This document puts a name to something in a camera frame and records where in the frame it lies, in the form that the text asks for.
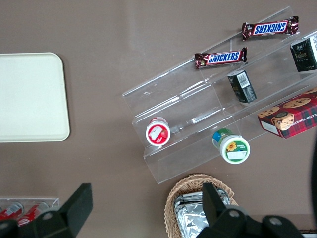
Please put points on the clear acrylic stepped display stand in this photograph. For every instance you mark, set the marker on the clear acrylic stepped display stand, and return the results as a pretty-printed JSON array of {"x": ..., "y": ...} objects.
[{"x": 173, "y": 94}]

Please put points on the red tartan cookie box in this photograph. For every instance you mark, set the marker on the red tartan cookie box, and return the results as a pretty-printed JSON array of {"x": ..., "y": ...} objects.
[{"x": 292, "y": 116}]

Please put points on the green lid yogurt cup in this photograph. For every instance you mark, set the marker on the green lid yogurt cup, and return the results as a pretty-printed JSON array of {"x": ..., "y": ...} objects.
[{"x": 234, "y": 150}]

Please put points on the oval light wicker basket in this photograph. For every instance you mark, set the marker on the oval light wicker basket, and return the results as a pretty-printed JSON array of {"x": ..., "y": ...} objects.
[{"x": 188, "y": 182}]

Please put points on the silver foil container stack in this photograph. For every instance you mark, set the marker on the silver foil container stack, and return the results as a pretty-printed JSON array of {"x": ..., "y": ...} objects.
[{"x": 190, "y": 218}]

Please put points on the clear acrylic bottle rack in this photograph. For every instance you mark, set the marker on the clear acrylic bottle rack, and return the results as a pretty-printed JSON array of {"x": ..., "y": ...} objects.
[{"x": 53, "y": 200}]

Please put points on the cream plastic tray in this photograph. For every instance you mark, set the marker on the cream plastic tray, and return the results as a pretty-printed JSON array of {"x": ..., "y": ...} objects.
[{"x": 29, "y": 96}]

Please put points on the small black drink carton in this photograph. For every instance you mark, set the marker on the small black drink carton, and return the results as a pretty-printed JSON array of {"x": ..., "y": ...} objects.
[
  {"x": 244, "y": 86},
  {"x": 305, "y": 54}
]

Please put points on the red lid yogurt cup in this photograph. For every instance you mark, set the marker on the red lid yogurt cup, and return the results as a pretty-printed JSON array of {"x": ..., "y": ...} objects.
[{"x": 157, "y": 134}]

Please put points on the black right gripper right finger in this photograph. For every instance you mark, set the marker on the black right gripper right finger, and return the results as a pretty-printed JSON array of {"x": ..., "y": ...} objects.
[{"x": 218, "y": 218}]

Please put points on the Snickers chocolate bar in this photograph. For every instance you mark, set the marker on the Snickers chocolate bar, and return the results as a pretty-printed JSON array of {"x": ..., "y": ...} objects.
[
  {"x": 270, "y": 28},
  {"x": 223, "y": 58}
]

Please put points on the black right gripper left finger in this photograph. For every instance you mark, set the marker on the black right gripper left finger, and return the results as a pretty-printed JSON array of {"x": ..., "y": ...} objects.
[{"x": 71, "y": 213}]

